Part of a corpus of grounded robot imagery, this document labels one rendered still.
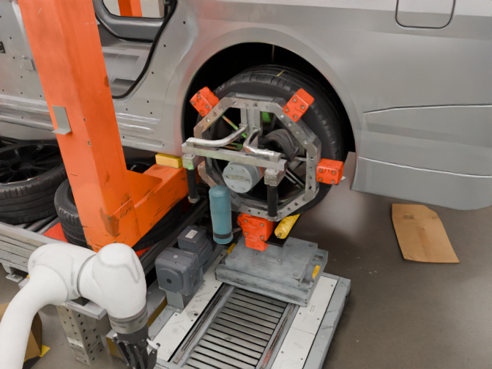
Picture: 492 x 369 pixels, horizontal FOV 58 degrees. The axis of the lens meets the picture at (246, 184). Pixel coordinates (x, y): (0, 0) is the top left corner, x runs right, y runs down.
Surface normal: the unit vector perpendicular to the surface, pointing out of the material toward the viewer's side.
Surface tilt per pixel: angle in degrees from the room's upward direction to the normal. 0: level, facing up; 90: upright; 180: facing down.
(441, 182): 90
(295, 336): 0
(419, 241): 1
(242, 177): 90
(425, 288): 0
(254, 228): 90
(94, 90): 90
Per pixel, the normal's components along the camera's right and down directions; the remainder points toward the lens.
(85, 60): 0.91, 0.18
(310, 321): -0.04, -0.86
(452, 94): -0.42, 0.48
